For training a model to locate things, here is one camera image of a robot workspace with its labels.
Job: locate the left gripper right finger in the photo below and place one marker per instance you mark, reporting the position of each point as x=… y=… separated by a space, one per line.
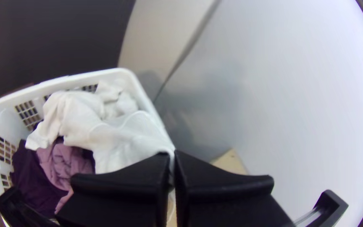
x=219 y=198

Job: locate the heap of clothes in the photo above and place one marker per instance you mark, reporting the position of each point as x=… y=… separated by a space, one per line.
x=71 y=126

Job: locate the white printed t-shirt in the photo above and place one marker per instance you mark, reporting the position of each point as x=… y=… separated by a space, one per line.
x=131 y=142

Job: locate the white laundry basket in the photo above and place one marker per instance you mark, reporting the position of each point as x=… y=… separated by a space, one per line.
x=8 y=123

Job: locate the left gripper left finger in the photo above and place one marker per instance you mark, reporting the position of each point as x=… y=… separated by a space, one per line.
x=128 y=195

